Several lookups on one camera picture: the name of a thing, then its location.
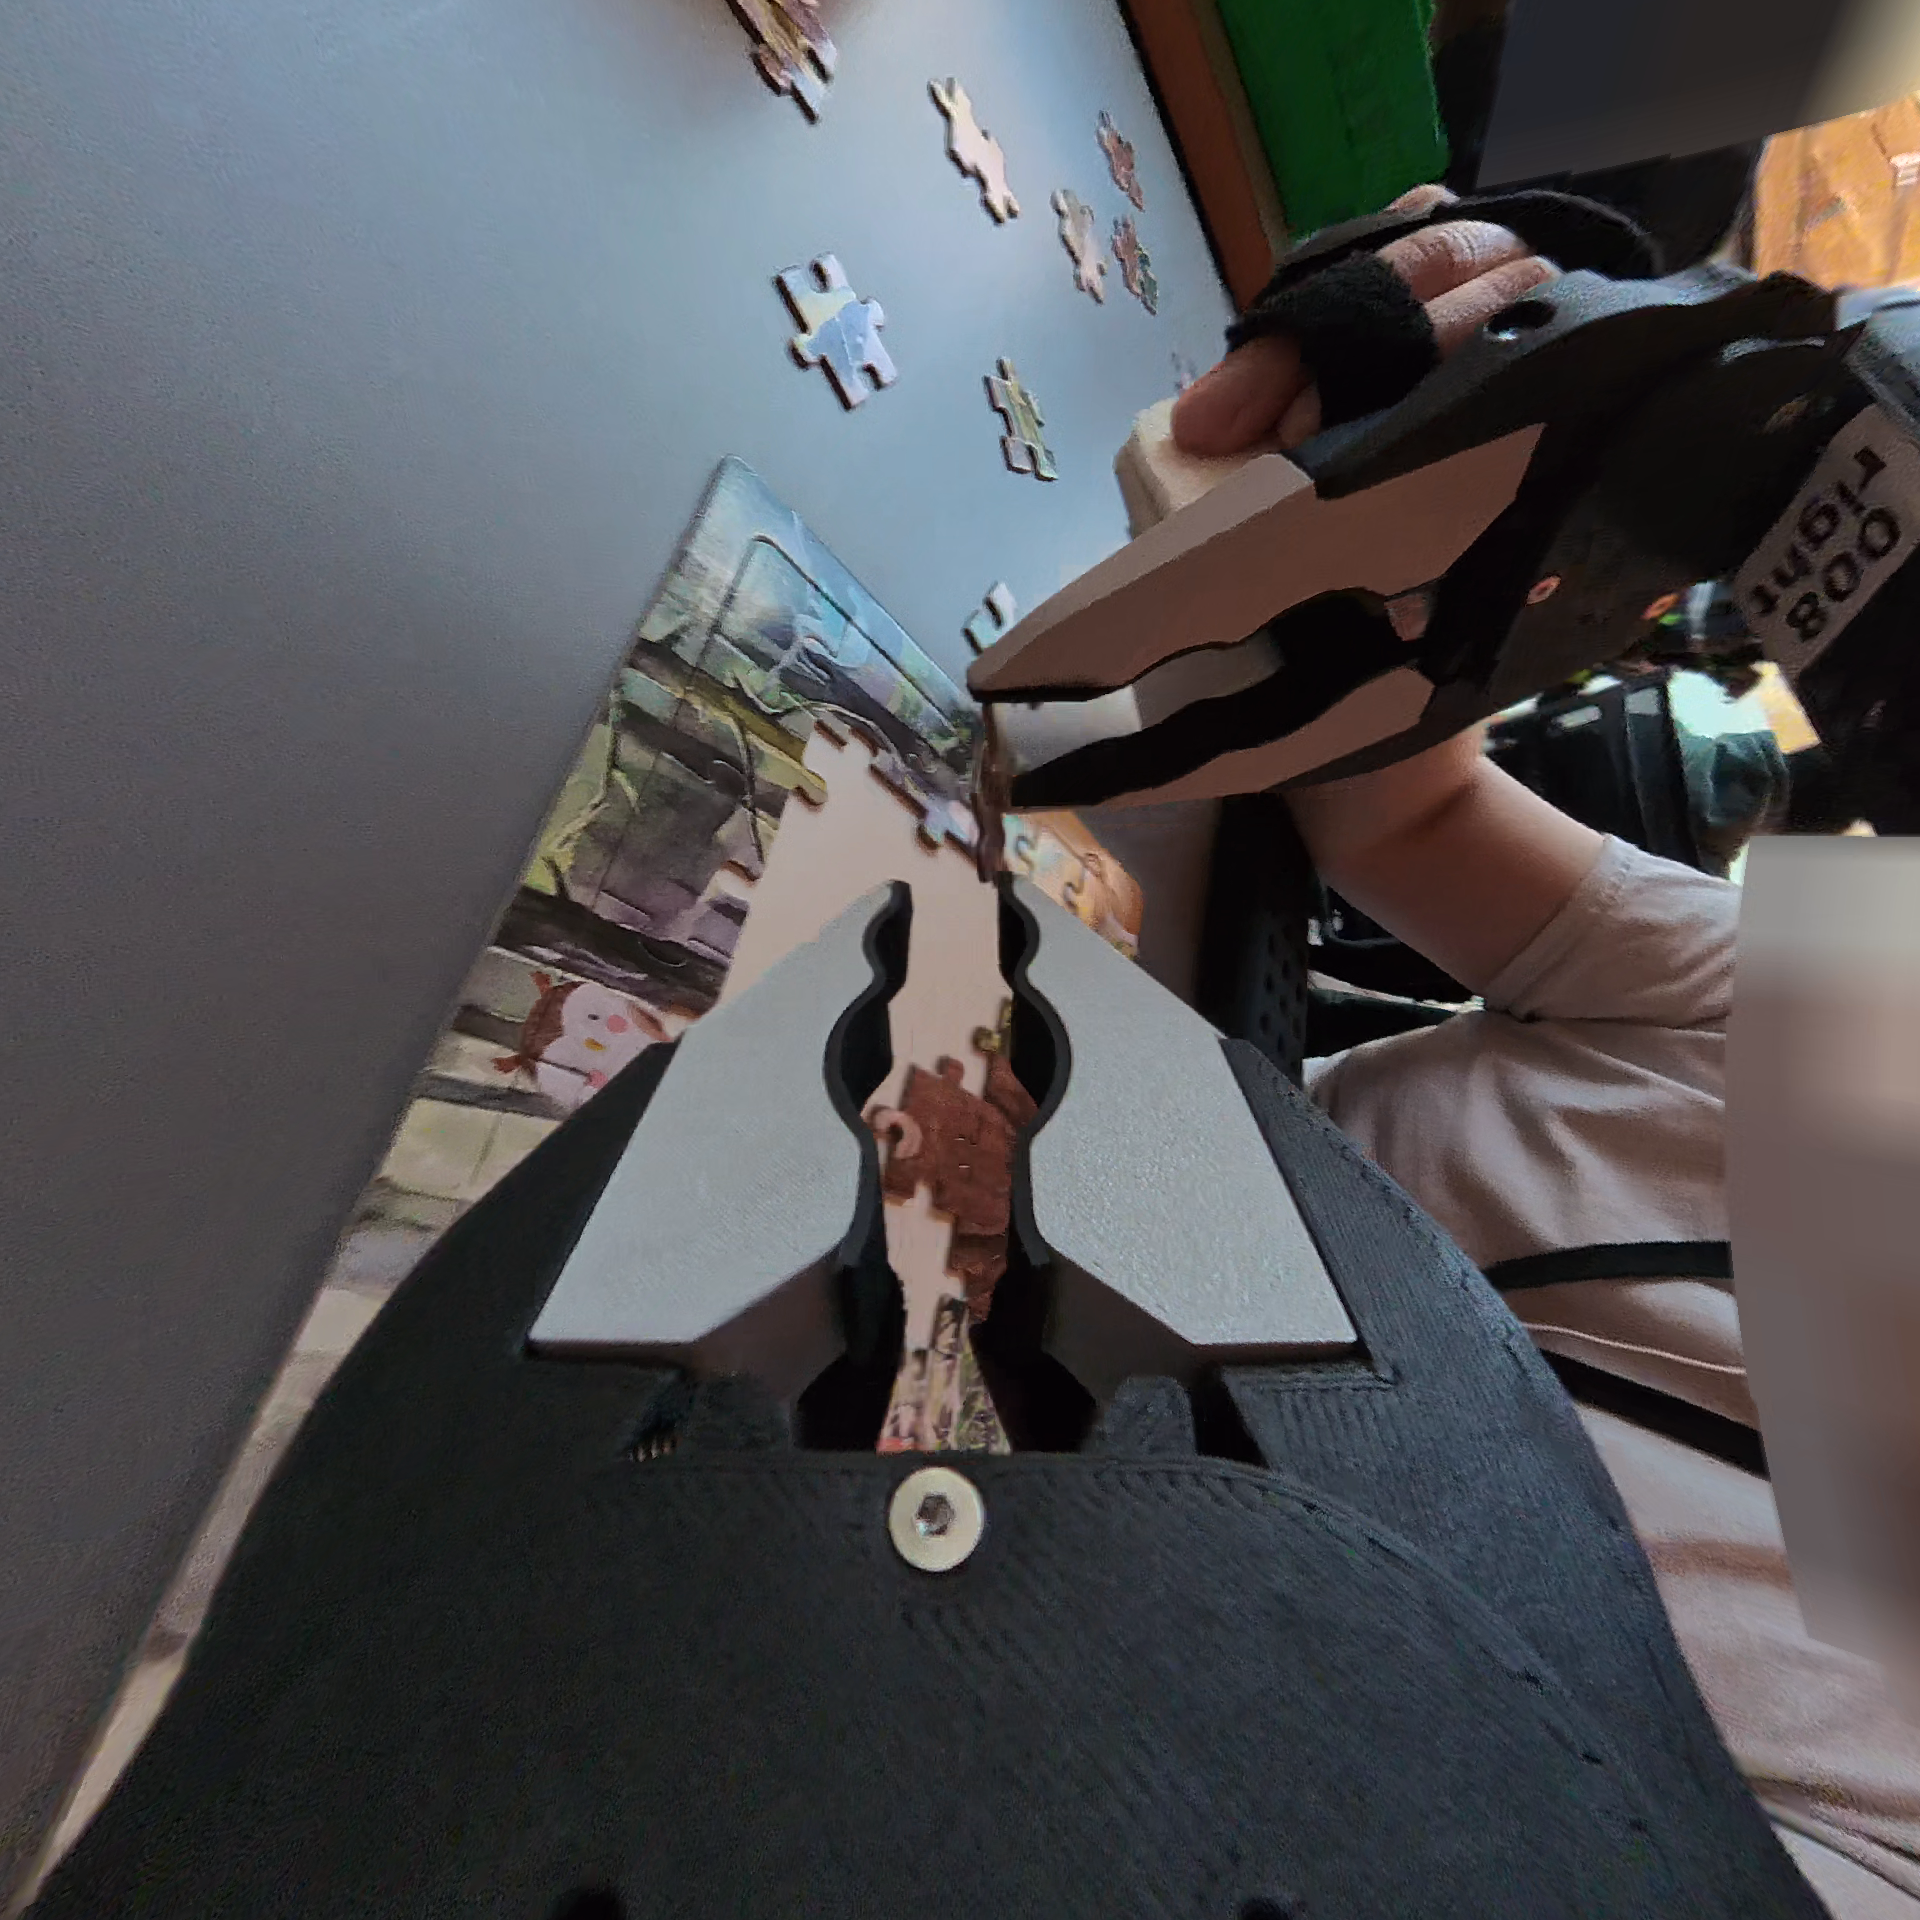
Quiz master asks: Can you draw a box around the person's white shirt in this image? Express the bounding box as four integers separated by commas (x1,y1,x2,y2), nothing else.
1306,831,1920,1920

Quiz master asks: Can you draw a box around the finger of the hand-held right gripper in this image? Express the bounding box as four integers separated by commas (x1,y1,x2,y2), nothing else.
966,424,1545,707
1006,664,1452,814

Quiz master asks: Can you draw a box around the black harness strap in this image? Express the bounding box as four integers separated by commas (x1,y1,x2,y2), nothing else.
1482,1243,1733,1295
1545,1348,1772,1480

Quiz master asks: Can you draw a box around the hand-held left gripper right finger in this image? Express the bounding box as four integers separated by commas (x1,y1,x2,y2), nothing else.
983,877,1360,1450

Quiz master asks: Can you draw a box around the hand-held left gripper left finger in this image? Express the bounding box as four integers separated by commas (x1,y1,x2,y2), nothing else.
529,883,912,1450

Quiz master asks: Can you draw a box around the group of puzzle pieces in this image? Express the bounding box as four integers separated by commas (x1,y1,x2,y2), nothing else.
726,0,1203,658

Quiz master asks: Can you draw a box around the black mesh chair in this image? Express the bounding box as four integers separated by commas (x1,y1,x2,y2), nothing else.
1200,794,1320,1088

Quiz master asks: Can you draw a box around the person's right hand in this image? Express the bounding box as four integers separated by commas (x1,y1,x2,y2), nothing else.
1178,184,1565,460

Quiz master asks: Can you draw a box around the partly assembled jigsaw puzzle board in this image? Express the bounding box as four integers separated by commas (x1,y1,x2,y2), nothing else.
88,457,1148,1803

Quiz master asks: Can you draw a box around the large green plastic bin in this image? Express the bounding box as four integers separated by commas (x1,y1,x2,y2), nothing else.
1212,0,1452,243

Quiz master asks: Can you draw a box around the dark mottled jigsaw piece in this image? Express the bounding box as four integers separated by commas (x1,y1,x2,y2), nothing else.
975,704,1026,883

